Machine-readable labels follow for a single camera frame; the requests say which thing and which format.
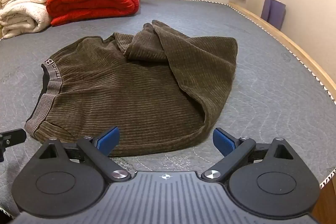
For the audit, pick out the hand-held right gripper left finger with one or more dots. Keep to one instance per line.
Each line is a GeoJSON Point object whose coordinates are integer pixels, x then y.
{"type": "Point", "coordinates": [109, 138]}

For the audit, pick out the purple folder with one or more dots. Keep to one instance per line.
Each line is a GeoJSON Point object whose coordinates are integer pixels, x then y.
{"type": "Point", "coordinates": [273, 12]}

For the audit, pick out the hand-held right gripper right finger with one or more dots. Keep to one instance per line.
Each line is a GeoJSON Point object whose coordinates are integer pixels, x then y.
{"type": "Point", "coordinates": [223, 141]}

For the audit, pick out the wooden bed frame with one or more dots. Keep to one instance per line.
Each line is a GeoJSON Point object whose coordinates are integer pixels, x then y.
{"type": "Point", "coordinates": [288, 41]}

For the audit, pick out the cream fleece folded blanket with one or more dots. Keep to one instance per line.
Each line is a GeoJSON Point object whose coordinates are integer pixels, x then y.
{"type": "Point", "coordinates": [23, 3]}

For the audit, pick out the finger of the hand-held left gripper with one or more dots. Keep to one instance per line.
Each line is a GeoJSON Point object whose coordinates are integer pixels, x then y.
{"type": "Point", "coordinates": [13, 136]}

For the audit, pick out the grey quilted mattress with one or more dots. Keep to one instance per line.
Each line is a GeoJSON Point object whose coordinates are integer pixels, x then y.
{"type": "Point", "coordinates": [210, 19]}

